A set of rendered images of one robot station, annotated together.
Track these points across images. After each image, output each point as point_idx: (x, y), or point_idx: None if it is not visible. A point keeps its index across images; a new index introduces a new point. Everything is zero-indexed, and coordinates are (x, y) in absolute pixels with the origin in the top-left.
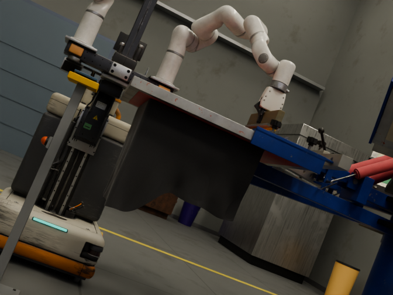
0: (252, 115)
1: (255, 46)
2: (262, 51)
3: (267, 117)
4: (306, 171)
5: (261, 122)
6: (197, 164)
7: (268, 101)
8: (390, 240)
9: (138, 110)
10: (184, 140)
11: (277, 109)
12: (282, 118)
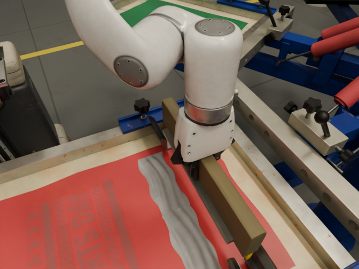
0: (168, 113)
1: (77, 24)
2: (115, 47)
3: (216, 198)
4: (256, 47)
5: (202, 182)
6: None
7: (200, 149)
8: None
9: None
10: None
11: (224, 144)
12: (263, 239)
